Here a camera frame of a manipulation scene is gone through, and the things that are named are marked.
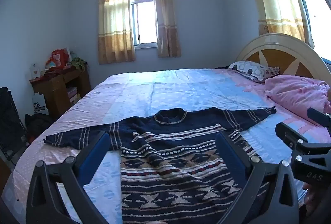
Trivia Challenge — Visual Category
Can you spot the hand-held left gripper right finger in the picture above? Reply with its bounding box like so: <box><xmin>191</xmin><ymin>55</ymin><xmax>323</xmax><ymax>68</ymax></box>
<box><xmin>215</xmin><ymin>131</ymin><xmax>300</xmax><ymax>224</ymax></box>

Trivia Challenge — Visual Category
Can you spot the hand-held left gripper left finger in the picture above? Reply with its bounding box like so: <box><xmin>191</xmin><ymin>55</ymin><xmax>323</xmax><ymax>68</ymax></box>
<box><xmin>26</xmin><ymin>131</ymin><xmax>122</xmax><ymax>224</ymax></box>

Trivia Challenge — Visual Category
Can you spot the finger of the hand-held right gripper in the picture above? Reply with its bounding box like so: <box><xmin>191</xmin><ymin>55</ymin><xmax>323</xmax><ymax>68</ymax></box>
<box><xmin>275</xmin><ymin>122</ymin><xmax>331</xmax><ymax>163</ymax></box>
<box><xmin>48</xmin><ymin>108</ymin><xmax>331</xmax><ymax>128</ymax></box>

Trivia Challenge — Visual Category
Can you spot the navy patterned knit sweater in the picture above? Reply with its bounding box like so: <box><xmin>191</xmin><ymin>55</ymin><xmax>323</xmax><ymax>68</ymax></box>
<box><xmin>43</xmin><ymin>108</ymin><xmax>277</xmax><ymax>224</ymax></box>

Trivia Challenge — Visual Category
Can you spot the person's right hand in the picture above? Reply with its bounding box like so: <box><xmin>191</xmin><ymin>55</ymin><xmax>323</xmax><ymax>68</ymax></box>
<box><xmin>302</xmin><ymin>183</ymin><xmax>317</xmax><ymax>208</ymax></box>

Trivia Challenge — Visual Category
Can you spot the pink blanket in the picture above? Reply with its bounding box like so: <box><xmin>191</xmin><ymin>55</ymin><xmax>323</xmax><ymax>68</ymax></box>
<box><xmin>264</xmin><ymin>74</ymin><xmax>331</xmax><ymax>126</ymax></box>

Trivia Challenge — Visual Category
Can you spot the black bag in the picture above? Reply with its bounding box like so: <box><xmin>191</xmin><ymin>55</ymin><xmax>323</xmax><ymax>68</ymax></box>
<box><xmin>25</xmin><ymin>113</ymin><xmax>55</xmax><ymax>137</ymax></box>

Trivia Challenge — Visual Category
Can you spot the white shopping bag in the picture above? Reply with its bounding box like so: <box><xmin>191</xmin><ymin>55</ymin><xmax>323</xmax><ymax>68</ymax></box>
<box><xmin>32</xmin><ymin>93</ymin><xmax>49</xmax><ymax>115</ymax></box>

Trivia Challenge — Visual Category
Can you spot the patterned pillow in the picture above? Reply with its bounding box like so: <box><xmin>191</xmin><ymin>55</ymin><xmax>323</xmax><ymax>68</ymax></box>
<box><xmin>228</xmin><ymin>61</ymin><xmax>280</xmax><ymax>83</ymax></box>

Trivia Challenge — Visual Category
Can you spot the brown wooden cabinet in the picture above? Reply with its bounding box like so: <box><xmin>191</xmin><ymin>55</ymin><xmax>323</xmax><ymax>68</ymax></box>
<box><xmin>30</xmin><ymin>67</ymin><xmax>91</xmax><ymax>118</ymax></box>

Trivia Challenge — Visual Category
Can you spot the bed with pastel sheet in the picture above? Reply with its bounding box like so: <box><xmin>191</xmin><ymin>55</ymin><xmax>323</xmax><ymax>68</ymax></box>
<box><xmin>1</xmin><ymin>68</ymin><xmax>331</xmax><ymax>224</ymax></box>

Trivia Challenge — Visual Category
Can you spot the black mesh chair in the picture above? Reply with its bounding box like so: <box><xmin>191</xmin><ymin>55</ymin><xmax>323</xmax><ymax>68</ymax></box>
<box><xmin>0</xmin><ymin>87</ymin><xmax>29</xmax><ymax>170</ymax></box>

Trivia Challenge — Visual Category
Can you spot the cream wooden headboard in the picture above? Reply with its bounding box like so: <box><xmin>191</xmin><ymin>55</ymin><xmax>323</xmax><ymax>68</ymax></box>
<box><xmin>235</xmin><ymin>33</ymin><xmax>331</xmax><ymax>80</ymax></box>

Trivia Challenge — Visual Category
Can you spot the green plant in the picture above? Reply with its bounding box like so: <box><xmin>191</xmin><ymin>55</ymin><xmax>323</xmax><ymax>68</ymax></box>
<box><xmin>70</xmin><ymin>56</ymin><xmax>88</xmax><ymax>72</ymax></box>

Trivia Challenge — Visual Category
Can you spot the large window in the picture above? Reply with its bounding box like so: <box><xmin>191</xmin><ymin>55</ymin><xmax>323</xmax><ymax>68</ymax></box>
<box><xmin>290</xmin><ymin>0</ymin><xmax>331</xmax><ymax>64</ymax></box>

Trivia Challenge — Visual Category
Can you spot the small window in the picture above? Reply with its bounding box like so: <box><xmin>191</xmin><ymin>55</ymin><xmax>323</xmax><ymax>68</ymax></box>
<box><xmin>129</xmin><ymin>0</ymin><xmax>159</xmax><ymax>49</ymax></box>

